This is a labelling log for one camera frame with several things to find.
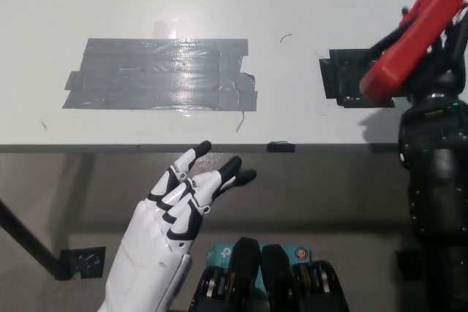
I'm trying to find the red digital multimeter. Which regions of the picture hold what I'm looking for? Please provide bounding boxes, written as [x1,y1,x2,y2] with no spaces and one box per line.
[360,0,468,104]

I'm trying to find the black table leg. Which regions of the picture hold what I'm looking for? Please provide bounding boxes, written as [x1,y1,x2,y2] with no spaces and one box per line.
[0,198,70,281]

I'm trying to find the black right hand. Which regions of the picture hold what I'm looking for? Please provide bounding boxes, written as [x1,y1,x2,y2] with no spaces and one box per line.
[404,0,468,105]

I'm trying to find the small black tape strip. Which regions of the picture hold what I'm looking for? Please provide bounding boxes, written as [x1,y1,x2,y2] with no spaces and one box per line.
[266,140,296,153]

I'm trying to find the black robot torso teal tops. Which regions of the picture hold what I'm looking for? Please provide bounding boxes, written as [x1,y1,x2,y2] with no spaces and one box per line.
[188,237,348,312]

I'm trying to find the black tape patch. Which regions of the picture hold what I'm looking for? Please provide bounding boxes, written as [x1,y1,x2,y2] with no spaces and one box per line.
[319,48,396,109]

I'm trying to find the grey duct tape patch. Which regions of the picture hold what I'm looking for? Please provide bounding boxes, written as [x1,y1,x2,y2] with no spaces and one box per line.
[61,37,259,111]

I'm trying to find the white and black left hand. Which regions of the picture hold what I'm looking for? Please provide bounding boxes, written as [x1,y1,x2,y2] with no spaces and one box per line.
[97,140,258,312]

